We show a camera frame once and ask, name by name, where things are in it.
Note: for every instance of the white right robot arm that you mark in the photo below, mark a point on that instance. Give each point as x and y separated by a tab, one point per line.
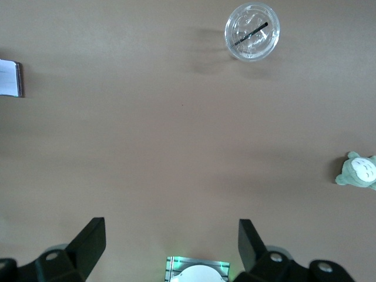
199	274

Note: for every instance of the brown table cover sheet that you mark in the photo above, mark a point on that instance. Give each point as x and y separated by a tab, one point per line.
176	132

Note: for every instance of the clear plastic cup with lid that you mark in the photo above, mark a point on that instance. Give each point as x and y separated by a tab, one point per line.
255	50

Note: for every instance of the grey totoro plush toy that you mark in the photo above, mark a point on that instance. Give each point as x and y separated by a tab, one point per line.
357	173

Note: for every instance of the purple smartphone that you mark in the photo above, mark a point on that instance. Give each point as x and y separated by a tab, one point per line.
8	77

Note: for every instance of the black drinking straw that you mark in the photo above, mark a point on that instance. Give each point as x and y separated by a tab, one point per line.
249	34

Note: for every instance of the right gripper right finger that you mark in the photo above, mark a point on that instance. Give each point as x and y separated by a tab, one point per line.
252	252

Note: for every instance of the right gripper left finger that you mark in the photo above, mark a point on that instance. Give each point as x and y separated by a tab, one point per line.
86	249

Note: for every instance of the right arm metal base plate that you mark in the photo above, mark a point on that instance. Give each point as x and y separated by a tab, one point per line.
170	267

